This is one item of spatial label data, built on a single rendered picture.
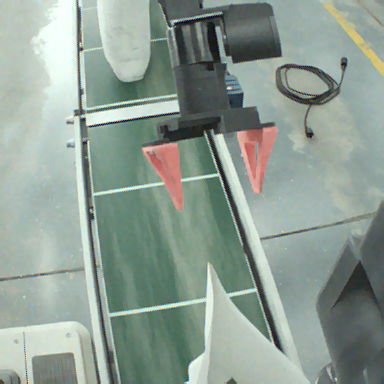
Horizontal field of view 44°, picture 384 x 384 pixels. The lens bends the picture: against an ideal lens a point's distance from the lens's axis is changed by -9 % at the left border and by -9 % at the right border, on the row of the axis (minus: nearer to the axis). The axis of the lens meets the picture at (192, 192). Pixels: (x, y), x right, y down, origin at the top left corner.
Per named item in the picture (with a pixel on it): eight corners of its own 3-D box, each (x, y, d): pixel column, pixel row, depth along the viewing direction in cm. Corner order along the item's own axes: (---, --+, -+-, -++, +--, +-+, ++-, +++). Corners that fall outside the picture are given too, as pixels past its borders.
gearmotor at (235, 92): (189, 76, 209) (189, 48, 198) (223, 73, 211) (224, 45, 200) (205, 121, 190) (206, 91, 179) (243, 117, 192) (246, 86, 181)
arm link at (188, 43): (169, 28, 58) (160, 19, 53) (224, 18, 57) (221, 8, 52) (178, 81, 59) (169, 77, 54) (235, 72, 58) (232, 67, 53)
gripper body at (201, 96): (261, 121, 55) (249, 58, 55) (174, 135, 52) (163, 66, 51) (236, 125, 61) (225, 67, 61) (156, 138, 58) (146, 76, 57)
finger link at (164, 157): (233, 203, 54) (219, 116, 53) (170, 217, 52) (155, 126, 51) (209, 199, 61) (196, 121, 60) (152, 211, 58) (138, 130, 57)
